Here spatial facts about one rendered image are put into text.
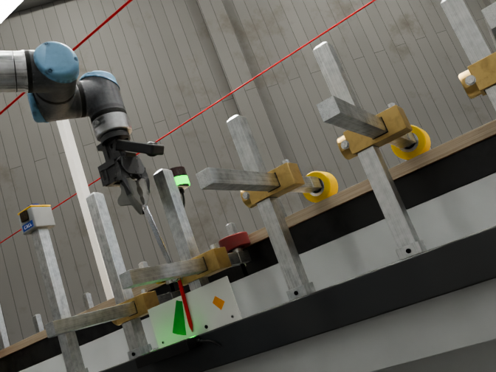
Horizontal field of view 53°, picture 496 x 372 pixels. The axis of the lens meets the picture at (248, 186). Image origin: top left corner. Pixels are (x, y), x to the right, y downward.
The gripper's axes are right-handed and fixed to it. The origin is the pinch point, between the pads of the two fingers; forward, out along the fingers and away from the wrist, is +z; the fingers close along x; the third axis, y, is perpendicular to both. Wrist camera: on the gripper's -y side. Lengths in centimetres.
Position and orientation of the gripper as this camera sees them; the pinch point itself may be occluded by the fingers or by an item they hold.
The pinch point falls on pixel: (143, 208)
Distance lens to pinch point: 122.1
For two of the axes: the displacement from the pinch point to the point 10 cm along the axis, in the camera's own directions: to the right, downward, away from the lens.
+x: -5.2, -0.2, -8.6
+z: 3.3, 9.2, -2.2
